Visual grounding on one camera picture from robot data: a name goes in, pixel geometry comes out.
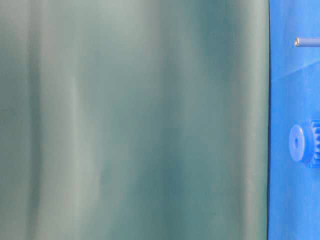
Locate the blue table mat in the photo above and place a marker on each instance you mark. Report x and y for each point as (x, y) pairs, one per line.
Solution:
(294, 189)

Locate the small blue plastic gear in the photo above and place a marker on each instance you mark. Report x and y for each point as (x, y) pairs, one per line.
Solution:
(304, 143)

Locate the grey metal shaft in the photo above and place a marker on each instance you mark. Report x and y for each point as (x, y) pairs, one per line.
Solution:
(307, 42)

